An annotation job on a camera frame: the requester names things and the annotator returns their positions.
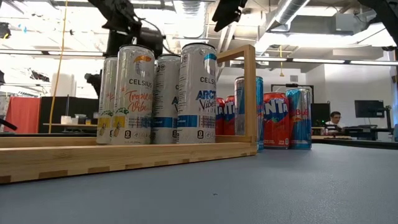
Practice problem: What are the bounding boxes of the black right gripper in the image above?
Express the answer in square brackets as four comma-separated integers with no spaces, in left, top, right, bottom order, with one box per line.
[83,28,166,98]

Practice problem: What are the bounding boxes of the Celsius Tropical Vibe can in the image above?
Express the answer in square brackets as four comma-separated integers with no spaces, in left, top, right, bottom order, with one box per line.
[110,44,156,146]
[96,55,119,146]

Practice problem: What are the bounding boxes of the Celsius Arctic Vibe can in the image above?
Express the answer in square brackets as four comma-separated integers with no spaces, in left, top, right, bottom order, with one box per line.
[176,42,218,144]
[151,54,182,145]

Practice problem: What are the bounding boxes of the bamboo slatted shelf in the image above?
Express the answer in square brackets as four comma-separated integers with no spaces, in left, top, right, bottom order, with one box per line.
[0,44,258,185]

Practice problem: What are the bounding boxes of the red fabric panel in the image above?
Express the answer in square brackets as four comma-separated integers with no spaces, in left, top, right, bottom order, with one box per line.
[3,96,42,134]

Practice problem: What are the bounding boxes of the white barrel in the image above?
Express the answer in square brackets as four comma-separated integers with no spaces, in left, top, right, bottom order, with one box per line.
[50,73,77,98]

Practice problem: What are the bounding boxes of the red Fanta can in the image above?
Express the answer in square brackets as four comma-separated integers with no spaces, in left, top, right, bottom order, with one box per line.
[216,96,226,136]
[263,91,290,149]
[224,95,236,136]

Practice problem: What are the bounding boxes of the Red Bull can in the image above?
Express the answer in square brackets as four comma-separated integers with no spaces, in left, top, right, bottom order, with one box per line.
[234,76,264,152]
[285,88,313,151]

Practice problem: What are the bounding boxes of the ceiling light strip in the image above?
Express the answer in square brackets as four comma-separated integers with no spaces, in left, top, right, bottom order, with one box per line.
[292,57,346,65]
[349,59,398,67]

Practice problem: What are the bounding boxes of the black computer monitor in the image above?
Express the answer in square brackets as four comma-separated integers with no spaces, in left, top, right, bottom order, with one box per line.
[310,102,331,128]
[354,99,386,119]

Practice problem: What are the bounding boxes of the person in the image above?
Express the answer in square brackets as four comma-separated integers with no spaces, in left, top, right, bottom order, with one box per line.
[324,111,346,130]

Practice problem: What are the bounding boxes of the black desk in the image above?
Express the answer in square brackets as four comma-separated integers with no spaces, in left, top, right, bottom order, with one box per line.
[341,124,396,141]

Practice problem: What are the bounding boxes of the silver ceiling duct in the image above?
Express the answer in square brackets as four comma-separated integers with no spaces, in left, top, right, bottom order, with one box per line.
[254,0,312,55]

